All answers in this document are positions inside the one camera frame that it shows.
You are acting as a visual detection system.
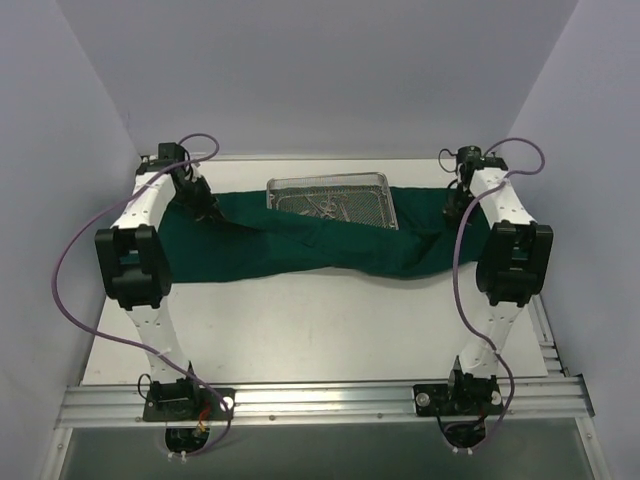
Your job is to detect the dark green surgical cloth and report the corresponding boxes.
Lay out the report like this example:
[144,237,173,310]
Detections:
[157,184,494,286]

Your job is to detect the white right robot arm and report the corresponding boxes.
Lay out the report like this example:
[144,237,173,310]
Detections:
[443,146,554,413]

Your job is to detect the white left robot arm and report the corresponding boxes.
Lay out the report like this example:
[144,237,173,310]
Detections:
[94,141,224,419]

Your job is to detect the steel surgical scissors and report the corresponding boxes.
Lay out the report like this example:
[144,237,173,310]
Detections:
[310,195,339,220]

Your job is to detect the steel surgical forceps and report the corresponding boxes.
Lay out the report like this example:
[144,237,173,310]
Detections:
[339,197,351,223]

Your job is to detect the steel tweezers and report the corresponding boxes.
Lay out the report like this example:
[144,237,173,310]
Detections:
[297,196,322,217]

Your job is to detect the steel wire mesh tray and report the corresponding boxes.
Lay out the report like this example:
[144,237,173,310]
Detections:
[266,172,399,230]

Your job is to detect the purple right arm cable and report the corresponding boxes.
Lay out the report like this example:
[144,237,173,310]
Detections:
[449,137,546,451]

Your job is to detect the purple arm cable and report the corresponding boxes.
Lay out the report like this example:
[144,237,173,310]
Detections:
[449,137,546,451]
[51,132,235,459]

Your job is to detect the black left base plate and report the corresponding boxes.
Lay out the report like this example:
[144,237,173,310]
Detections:
[142,382,234,423]

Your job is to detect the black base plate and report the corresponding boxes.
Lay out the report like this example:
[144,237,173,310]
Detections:
[412,383,504,417]
[142,382,234,423]

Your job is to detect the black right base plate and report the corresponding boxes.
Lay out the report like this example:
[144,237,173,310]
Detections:
[412,383,504,417]

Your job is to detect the aluminium front frame rail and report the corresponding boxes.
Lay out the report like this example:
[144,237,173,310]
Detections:
[55,376,595,428]

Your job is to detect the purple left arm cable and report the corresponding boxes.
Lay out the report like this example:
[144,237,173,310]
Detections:
[51,132,235,459]

